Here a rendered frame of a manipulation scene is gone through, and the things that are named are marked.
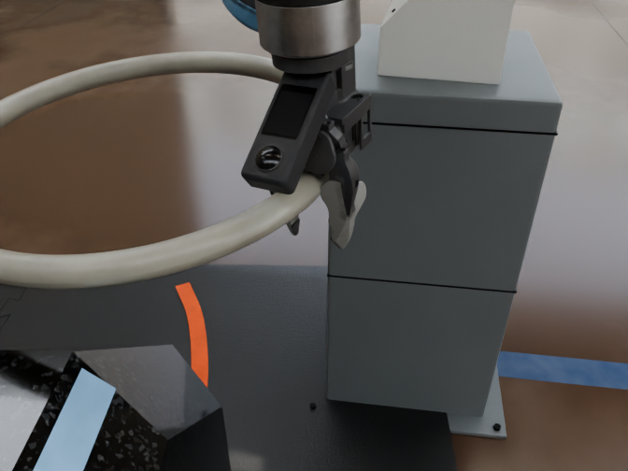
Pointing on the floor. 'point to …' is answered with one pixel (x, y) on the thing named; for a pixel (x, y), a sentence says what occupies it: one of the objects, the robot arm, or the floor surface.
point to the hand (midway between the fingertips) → (314, 235)
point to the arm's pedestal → (438, 236)
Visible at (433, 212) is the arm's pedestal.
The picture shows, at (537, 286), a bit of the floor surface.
